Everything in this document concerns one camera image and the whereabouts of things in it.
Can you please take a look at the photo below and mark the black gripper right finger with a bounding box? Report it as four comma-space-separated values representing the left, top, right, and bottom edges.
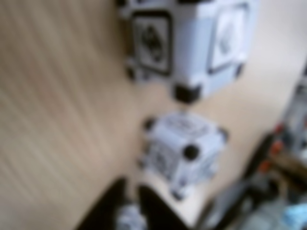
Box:
137, 184, 190, 230

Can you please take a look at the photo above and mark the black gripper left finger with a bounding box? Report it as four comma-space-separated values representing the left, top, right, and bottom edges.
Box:
76, 177, 129, 230

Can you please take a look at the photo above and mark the white cube with lightning symbol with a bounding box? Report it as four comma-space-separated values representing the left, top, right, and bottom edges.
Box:
138, 111, 229, 200

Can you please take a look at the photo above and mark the white cube with scissors symbol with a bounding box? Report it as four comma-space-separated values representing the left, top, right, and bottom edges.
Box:
116, 0, 261, 103

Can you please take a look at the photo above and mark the dark grey flat object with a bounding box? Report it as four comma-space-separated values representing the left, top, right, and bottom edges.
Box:
199, 182, 264, 230

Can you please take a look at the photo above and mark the black orange tool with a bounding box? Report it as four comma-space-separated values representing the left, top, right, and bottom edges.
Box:
247, 122, 288, 183

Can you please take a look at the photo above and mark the light blue object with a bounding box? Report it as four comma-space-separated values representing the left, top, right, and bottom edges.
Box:
282, 203, 307, 227

